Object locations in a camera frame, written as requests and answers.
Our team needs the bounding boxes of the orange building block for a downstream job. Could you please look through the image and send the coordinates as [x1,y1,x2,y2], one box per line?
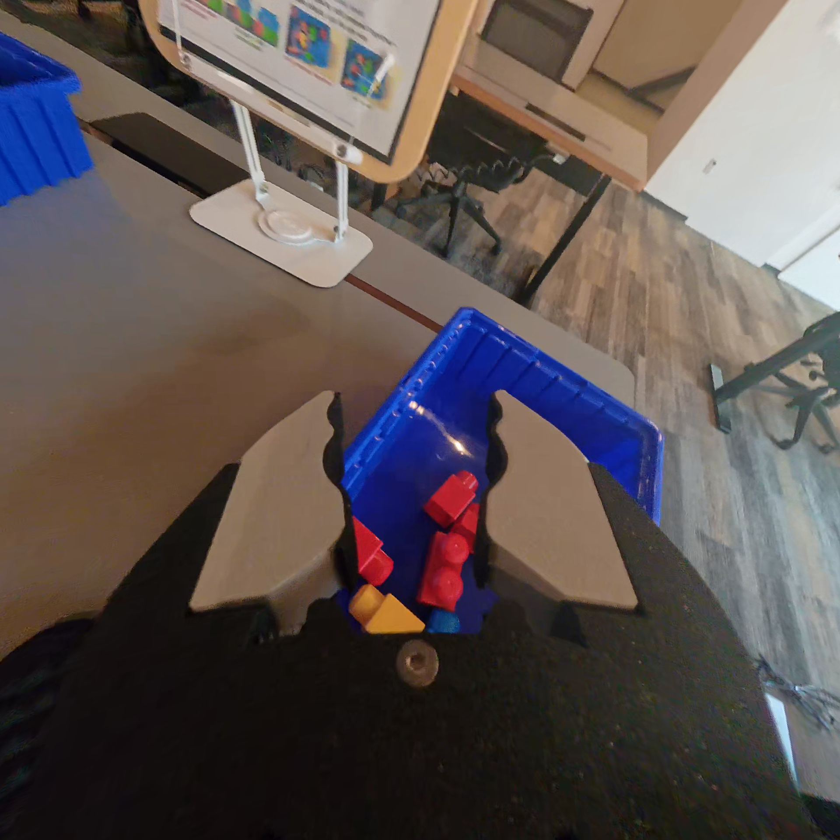
[348,584,427,636]

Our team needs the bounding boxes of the black office chair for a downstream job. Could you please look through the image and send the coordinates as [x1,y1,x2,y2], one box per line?
[394,92,578,257]

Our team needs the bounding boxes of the blue plastic bin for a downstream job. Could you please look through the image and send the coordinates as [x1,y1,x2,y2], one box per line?
[0,33,95,207]
[339,306,665,637]

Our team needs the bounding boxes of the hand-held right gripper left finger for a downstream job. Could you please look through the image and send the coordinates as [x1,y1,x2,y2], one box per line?
[191,390,355,637]

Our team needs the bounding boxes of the instruction sheet on stand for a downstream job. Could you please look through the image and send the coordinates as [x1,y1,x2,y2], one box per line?
[138,0,480,185]

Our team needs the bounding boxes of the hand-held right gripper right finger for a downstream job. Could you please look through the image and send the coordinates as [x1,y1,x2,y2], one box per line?
[473,390,641,644]

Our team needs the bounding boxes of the black metal desk legs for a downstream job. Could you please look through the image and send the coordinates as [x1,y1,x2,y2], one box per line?
[709,313,840,454]

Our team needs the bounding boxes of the dark desk cable cover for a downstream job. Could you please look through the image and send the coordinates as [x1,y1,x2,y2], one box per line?
[90,112,250,198]

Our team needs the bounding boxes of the wooden office desk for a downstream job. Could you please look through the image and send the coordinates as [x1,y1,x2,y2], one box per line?
[453,0,651,303]

